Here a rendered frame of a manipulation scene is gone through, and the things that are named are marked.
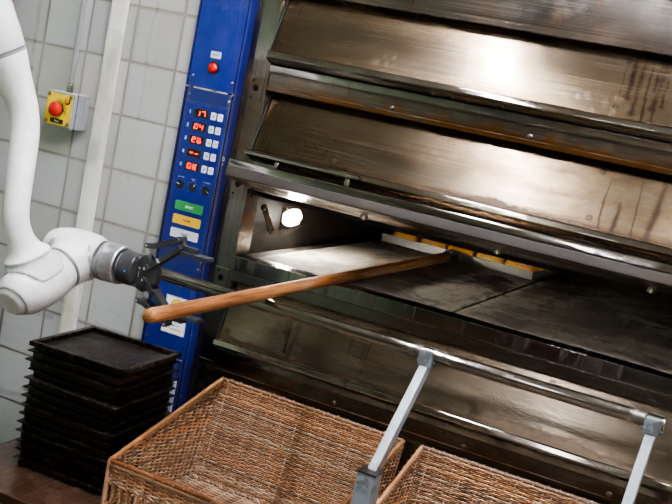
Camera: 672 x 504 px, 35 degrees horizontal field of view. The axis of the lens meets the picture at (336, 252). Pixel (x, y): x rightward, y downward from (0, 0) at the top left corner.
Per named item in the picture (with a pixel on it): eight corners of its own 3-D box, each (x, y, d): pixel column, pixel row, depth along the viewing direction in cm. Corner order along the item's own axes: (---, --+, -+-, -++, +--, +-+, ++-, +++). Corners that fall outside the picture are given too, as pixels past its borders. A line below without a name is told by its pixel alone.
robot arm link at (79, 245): (120, 269, 246) (83, 296, 236) (68, 253, 253) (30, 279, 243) (116, 229, 241) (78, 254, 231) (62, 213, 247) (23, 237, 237)
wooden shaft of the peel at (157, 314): (151, 326, 199) (154, 311, 199) (138, 322, 200) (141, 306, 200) (449, 261, 354) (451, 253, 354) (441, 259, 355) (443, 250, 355)
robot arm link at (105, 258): (113, 278, 245) (134, 284, 242) (88, 281, 236) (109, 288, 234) (120, 239, 243) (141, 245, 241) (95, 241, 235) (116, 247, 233)
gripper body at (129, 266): (138, 247, 240) (171, 257, 236) (131, 283, 241) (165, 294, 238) (117, 248, 233) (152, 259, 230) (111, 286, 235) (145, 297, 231)
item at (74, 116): (58, 124, 310) (63, 90, 308) (85, 131, 306) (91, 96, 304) (41, 123, 303) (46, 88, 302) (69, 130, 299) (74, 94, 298)
